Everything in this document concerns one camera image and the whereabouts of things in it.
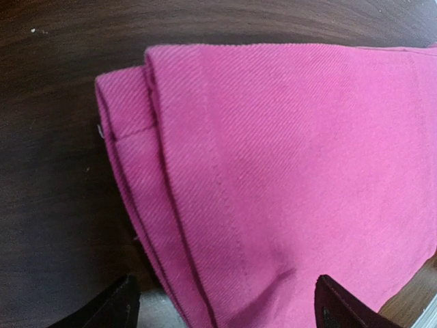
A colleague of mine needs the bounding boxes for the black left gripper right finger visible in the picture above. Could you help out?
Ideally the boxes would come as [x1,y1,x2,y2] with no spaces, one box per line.
[314,275,399,328]

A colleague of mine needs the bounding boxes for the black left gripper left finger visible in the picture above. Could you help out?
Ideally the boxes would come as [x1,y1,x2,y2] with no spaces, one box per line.
[49,275,140,328]

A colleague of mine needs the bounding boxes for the pink trousers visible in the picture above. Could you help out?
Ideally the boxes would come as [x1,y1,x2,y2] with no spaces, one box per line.
[95,44,436,327]

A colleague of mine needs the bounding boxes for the front aluminium rail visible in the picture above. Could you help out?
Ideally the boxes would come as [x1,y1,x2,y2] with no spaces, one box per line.
[412,298,437,328]

